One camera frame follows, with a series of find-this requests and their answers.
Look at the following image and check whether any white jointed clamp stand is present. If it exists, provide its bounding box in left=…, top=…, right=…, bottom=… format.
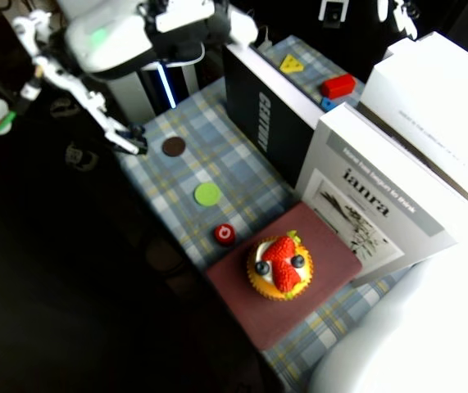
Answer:
left=11, top=10, right=149, bottom=157

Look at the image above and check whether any yellow three-hole triangle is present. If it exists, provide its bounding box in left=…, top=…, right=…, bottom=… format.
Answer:
left=279, top=53, right=306, bottom=75

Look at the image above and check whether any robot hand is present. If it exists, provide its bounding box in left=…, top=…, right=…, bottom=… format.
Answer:
left=63, top=0, right=259, bottom=78
left=376, top=0, right=420, bottom=42

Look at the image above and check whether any black box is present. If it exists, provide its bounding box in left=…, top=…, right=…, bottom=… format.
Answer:
left=221, top=43, right=325, bottom=192

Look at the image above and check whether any red cylinder with Q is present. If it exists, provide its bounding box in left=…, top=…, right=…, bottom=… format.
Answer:
left=213, top=223, right=236, bottom=248

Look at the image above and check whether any red rectangular wooden block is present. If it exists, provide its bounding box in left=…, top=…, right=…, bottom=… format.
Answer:
left=320, top=73, right=358, bottom=100

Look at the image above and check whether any white camera bracket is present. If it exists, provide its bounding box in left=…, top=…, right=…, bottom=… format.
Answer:
left=317, top=0, right=350, bottom=25

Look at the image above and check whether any white ianra box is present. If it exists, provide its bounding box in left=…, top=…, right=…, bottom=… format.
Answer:
left=294, top=102, right=462, bottom=288

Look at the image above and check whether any plaid tablecloth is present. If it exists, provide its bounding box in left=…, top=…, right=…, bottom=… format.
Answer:
left=116, top=34, right=419, bottom=393

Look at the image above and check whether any brown sandwich cookie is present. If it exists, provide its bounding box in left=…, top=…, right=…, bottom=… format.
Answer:
left=161, top=135, right=188, bottom=158

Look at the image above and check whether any maroon book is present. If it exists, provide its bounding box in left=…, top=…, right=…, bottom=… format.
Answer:
left=204, top=200, right=364, bottom=353

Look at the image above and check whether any large white rounded object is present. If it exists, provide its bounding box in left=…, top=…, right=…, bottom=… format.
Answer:
left=307, top=241, right=468, bottom=393

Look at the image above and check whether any cupcake with strawberries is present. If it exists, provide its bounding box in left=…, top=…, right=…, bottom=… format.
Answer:
left=246, top=229, right=315, bottom=302

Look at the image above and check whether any white column with blue light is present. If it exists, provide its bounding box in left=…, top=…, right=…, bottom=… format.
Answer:
left=106, top=56, right=200, bottom=122

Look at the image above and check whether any green sandwich cookie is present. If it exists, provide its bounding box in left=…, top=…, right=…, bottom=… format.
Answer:
left=193, top=182, right=223, bottom=207

